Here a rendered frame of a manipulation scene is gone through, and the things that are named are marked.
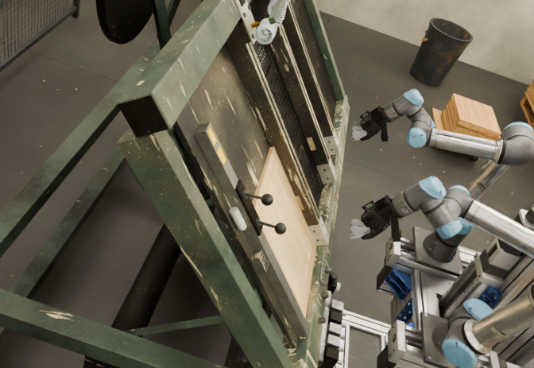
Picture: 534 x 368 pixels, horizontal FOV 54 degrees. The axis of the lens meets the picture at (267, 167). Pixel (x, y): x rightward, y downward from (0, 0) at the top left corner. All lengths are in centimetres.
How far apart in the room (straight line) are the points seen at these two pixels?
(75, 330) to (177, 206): 83
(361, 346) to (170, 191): 196
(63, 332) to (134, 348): 26
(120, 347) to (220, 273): 64
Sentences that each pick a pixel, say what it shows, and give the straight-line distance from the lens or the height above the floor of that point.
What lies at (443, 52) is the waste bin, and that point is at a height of 46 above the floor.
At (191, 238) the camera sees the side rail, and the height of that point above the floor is 149.
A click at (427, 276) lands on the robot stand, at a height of 95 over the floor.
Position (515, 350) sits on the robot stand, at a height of 98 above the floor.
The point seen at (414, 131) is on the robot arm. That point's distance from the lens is 216.
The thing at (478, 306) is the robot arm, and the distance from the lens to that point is 206.
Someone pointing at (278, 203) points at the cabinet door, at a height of 122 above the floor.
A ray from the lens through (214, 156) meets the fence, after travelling 156.
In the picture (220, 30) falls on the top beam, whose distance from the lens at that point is 165.
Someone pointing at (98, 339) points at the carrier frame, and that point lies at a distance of 205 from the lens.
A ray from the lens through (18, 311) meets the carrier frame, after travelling 212.
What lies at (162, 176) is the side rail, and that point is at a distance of 133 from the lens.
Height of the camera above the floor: 256
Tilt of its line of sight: 38 degrees down
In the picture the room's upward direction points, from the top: 21 degrees clockwise
